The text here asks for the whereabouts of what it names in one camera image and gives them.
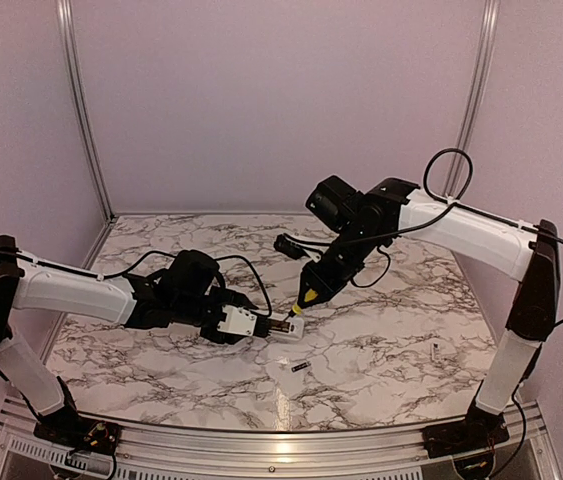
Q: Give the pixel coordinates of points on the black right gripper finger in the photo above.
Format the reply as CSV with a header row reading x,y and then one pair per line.
x,y
326,291
308,276

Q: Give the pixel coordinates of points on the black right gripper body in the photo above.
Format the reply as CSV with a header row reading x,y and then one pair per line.
x,y
353,255

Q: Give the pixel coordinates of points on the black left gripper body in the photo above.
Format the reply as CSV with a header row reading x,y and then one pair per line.
x,y
215,337

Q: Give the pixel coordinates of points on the yellow handled screwdriver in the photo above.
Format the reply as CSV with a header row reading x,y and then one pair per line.
x,y
306,299

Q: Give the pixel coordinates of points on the white remote control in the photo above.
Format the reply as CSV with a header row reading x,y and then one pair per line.
x,y
290,329

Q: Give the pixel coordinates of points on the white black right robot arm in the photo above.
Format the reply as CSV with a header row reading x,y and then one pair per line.
x,y
521,252

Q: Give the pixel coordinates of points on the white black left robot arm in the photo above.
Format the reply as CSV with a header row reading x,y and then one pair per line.
x,y
191,290

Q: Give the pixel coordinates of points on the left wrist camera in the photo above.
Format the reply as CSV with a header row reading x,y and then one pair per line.
x,y
243,322

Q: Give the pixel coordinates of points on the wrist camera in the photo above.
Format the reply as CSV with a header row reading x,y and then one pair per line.
x,y
295,251
243,322

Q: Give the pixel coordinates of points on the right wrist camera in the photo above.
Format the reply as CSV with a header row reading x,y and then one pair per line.
x,y
295,251

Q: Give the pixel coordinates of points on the aluminium front frame rail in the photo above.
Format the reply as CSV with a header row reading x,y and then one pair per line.
x,y
146,451

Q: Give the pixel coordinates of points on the aluminium right corner post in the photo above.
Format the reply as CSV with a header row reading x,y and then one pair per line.
x,y
480,73

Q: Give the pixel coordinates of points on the aluminium corner post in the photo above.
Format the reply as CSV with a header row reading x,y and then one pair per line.
x,y
67,31
480,73

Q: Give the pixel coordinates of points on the aluminium left corner post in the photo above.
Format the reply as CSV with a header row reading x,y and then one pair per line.
x,y
67,31

